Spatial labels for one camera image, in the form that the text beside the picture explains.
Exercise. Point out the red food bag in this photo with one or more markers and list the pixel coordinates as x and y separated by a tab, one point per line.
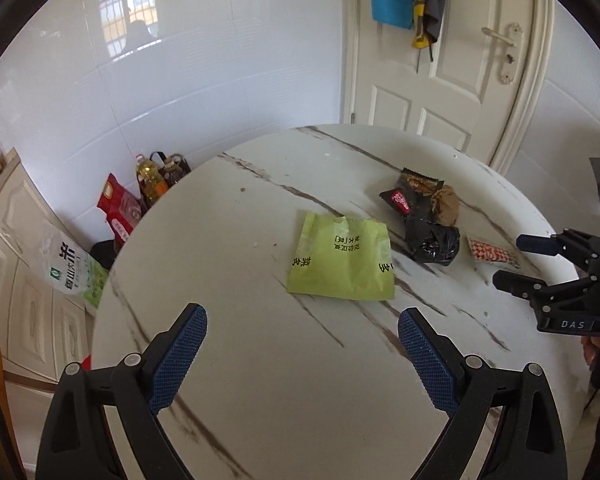
117	210

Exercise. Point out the dark brown snack wrapper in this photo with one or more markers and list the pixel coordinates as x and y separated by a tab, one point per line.
420	182

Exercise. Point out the white green rice bag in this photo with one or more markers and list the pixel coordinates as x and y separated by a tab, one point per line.
72	270

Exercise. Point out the dark bottles in carrier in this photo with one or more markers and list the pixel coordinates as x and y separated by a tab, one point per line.
172	167

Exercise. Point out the person's right hand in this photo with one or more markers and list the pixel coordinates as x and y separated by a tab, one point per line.
589	352

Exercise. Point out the grey hanging garment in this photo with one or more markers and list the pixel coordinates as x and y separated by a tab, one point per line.
430	0

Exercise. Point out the light green snack packet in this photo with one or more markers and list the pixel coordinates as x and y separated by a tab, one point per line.
340	260

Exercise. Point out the white panel door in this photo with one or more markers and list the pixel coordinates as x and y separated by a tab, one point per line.
430	85

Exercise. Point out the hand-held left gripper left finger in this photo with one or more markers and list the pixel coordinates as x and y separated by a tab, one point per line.
177	355

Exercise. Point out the red white patterned wrapper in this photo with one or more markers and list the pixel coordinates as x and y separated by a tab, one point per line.
492	250

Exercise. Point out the crumpled brown paper ball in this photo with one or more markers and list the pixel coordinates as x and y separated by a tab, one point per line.
445	205

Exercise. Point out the cream wooden cabinet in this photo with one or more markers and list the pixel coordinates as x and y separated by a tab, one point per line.
15	270

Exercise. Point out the crumpled black plastic bag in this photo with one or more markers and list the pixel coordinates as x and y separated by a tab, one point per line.
432	245

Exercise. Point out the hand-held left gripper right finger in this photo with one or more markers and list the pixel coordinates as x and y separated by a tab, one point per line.
427	360

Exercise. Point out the black red snack wrapper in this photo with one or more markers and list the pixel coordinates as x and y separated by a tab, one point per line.
397	200

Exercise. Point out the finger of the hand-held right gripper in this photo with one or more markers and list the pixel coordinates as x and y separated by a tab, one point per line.
537	242
517	284

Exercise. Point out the yellow cooking oil bottle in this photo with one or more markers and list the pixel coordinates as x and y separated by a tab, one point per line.
150	180

